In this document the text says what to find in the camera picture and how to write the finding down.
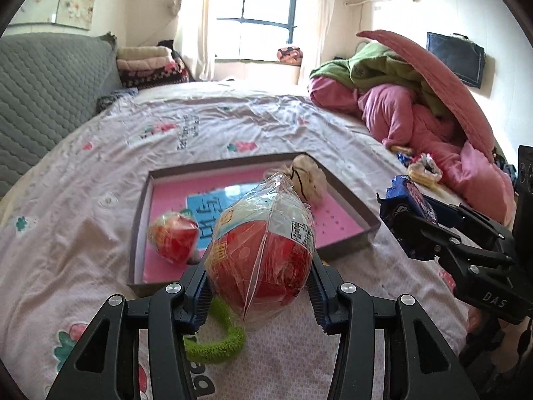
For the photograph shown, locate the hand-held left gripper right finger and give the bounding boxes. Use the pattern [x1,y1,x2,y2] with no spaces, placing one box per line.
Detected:
[306,252,469,400]

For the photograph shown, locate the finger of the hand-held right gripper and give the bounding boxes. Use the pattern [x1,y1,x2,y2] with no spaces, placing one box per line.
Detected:
[420,194,517,256]
[377,192,514,276]

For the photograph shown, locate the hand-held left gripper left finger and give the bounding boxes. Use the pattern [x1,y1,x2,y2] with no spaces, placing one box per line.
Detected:
[44,264,215,400]

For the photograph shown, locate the blue snack packet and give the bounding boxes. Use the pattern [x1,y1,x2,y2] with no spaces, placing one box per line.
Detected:
[377,174,438,259]

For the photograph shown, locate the grey shallow cardboard tray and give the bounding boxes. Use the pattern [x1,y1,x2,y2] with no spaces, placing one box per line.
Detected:
[127,151,381,296]

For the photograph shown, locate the red toy ball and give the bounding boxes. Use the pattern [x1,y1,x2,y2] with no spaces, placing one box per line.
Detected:
[204,174,317,334]
[147,212,201,265]

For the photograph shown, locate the snack wrappers near blankets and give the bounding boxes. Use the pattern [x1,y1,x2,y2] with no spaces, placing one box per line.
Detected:
[408,153,443,186]

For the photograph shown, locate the pink and blue book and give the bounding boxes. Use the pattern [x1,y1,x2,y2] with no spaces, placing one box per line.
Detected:
[142,167,369,284]

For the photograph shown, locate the beige mesh pouch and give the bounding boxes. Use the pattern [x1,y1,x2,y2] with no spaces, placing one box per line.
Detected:
[263,154,329,207]

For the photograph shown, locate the pink quilt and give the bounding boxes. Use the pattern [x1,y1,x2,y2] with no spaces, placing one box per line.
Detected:
[309,77,517,226]

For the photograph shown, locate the pink curved mat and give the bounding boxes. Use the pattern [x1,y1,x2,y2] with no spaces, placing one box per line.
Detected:
[357,29,496,163]

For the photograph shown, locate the black television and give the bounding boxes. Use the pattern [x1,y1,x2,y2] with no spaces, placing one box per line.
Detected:
[426,31,486,89]

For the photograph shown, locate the green blanket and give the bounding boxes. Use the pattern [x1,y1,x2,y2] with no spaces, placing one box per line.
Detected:
[310,44,448,117]

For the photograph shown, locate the dark knitted cloth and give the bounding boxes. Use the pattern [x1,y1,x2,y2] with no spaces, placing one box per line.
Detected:
[97,88,140,114]

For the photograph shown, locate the dark patterned folded blanket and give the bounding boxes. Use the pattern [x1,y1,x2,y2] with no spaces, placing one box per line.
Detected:
[119,64,194,89]

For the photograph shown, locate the pink folded blanket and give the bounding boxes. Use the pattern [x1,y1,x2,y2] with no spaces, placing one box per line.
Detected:
[117,56,182,71]

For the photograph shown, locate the cream curtain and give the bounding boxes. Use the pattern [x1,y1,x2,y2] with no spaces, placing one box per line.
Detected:
[312,0,349,71]
[173,0,246,82]

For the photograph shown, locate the beige folded blanket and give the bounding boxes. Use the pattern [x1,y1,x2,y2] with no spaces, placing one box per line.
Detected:
[117,46,173,61]

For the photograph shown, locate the grey quilted headboard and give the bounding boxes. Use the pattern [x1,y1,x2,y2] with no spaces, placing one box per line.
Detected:
[0,33,123,196]

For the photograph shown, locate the window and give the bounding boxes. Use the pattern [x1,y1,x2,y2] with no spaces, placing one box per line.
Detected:
[217,0,302,61]

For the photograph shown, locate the green fuzzy ring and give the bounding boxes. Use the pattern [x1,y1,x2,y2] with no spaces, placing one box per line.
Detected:
[183,296,247,365]

